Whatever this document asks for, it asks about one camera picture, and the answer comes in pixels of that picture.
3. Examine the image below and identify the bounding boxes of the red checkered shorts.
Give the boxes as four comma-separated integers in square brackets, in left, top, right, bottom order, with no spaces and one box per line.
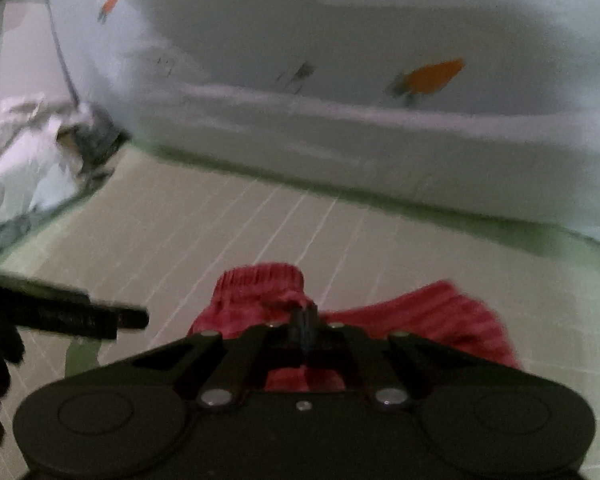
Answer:
[188,263,527,408]

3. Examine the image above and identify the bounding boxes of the white crumpled garment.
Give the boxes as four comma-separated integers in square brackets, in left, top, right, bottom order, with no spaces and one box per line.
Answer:
[0,94,95,224]

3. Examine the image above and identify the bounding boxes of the blue grey garment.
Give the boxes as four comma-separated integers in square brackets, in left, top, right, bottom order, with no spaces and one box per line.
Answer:
[0,101,128,255]

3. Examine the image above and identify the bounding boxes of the white carrot print duvet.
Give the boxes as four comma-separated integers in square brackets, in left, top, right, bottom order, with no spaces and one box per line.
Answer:
[50,0,600,242]

